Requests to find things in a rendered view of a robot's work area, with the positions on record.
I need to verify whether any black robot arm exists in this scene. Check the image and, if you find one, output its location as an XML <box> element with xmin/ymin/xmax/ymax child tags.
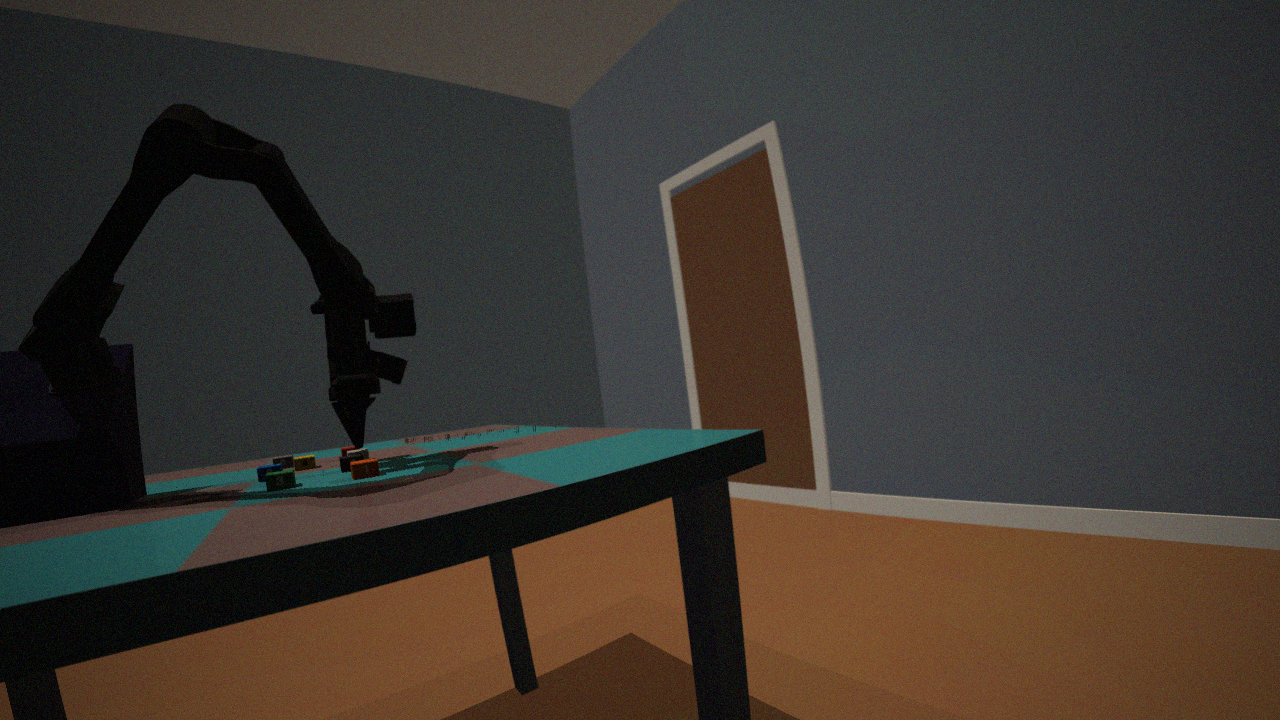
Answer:
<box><xmin>18</xmin><ymin>104</ymin><xmax>416</xmax><ymax>396</ymax></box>

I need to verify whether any green block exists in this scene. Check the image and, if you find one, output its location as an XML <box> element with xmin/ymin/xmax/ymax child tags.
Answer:
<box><xmin>265</xmin><ymin>469</ymin><xmax>296</xmax><ymax>492</ymax></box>

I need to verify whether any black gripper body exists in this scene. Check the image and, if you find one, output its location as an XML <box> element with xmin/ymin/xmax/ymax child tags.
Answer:
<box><xmin>326</xmin><ymin>338</ymin><xmax>381</xmax><ymax>402</ymax></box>

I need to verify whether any orange block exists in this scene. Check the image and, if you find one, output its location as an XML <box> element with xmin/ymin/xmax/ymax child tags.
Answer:
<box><xmin>349</xmin><ymin>457</ymin><xmax>380</xmax><ymax>480</ymax></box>

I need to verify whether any blue block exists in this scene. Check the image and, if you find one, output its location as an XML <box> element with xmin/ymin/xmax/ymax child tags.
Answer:
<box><xmin>257</xmin><ymin>462</ymin><xmax>283</xmax><ymax>482</ymax></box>

